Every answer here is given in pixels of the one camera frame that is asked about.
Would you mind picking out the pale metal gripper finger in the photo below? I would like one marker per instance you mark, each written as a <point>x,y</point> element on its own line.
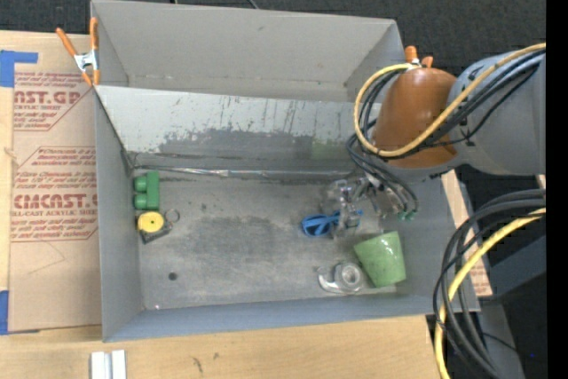
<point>350,213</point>
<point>333,208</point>

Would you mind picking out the blue sunglasses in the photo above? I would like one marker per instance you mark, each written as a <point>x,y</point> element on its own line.
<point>316,224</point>

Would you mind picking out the green cup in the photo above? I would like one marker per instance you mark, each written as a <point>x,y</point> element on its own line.
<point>382,258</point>

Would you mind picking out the grey metal bin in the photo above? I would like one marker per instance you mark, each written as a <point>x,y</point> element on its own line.
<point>248,244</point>

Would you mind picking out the yellow disc on grey base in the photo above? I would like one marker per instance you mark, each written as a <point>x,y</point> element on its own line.
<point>150,223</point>

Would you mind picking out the green block with two cylinders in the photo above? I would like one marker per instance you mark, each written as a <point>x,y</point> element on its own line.
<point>149,191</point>

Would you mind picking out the brown cardboard board red print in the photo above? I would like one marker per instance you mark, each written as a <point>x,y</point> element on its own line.
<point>53,173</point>

